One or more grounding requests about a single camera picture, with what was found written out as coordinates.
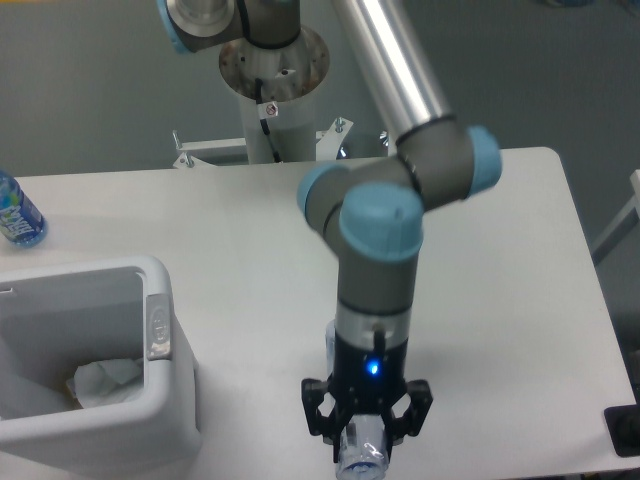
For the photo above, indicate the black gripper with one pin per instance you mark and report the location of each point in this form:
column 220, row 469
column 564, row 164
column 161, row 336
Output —
column 365, row 382

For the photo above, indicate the crushed clear plastic bottle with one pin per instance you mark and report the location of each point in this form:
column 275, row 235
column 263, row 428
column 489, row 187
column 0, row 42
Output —
column 362, row 449

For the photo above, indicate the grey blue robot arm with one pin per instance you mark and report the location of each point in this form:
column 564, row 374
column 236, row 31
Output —
column 369, row 216

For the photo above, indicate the trash inside the can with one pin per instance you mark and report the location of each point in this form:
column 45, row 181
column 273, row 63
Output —
column 107, row 382

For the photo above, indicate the white plastic trash can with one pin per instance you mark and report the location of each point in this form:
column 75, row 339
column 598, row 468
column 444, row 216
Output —
column 57, row 318

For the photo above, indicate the black clamp at table edge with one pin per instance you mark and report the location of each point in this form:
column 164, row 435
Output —
column 623, row 426

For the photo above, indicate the blue labelled water bottle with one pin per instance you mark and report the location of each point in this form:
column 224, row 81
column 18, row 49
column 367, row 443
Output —
column 22, row 224

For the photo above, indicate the white frame at right edge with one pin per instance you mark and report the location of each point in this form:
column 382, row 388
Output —
column 621, row 225

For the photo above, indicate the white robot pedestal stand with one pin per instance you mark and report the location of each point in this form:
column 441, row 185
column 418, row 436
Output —
column 277, row 91

